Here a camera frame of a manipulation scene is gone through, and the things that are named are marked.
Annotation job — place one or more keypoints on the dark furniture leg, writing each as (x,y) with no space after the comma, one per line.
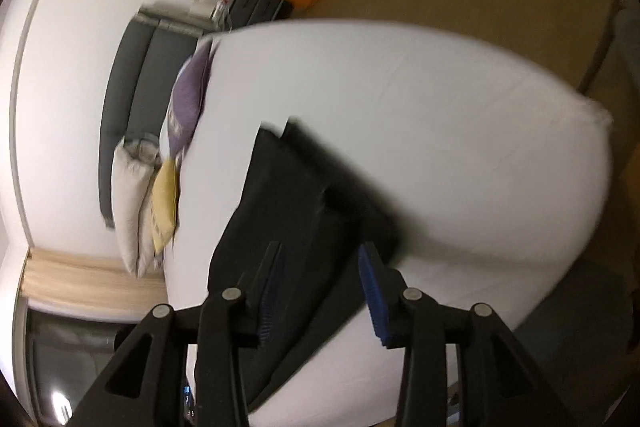
(602,42)

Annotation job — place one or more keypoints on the white bed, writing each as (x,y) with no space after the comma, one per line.
(450,132)

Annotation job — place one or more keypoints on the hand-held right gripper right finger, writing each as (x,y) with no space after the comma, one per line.
(374,297)

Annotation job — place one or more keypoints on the beige curtain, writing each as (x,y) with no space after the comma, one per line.
(75,277)

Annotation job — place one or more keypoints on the dark drawer cabinet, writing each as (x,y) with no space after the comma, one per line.
(250,2)

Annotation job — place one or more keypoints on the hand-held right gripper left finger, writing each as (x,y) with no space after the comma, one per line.
(268,297)

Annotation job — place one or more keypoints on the dark window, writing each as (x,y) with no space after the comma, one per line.
(65,357)

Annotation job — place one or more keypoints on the purple pillow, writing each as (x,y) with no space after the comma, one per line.
(187,97)

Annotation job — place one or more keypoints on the grey headboard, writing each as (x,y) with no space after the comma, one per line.
(132,72)

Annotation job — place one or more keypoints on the yellow pillow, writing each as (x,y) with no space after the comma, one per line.
(165,202)

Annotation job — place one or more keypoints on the white pillow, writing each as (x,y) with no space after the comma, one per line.
(125,202)
(147,232)

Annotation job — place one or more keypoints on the black pants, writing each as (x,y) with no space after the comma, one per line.
(290,217)

